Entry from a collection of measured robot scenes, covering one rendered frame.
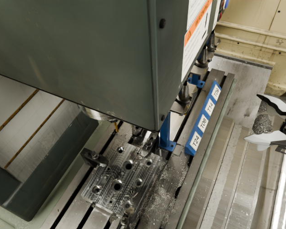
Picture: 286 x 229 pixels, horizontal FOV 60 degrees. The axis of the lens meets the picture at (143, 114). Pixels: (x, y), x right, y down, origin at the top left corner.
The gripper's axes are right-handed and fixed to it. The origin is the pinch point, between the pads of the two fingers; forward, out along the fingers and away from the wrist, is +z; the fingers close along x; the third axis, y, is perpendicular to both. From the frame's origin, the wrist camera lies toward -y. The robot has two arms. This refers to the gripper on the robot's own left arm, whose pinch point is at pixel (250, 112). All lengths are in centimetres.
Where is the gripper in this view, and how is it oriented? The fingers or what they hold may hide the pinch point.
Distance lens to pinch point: 67.6
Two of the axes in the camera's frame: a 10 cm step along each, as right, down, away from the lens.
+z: -8.9, -3.2, 3.1
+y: 0.7, 6.0, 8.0
